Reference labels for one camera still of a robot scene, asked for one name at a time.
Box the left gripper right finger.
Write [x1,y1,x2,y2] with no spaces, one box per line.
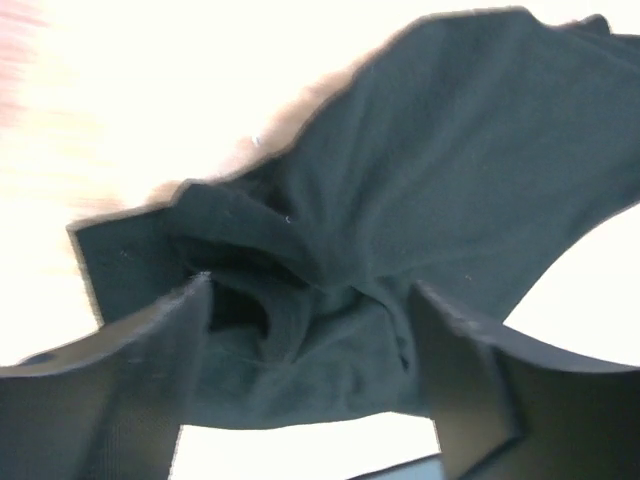
[410,283,639,480]

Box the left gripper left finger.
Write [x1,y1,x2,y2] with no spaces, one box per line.
[1,275,210,480]

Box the black tank top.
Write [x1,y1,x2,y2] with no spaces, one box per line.
[74,9,639,430]

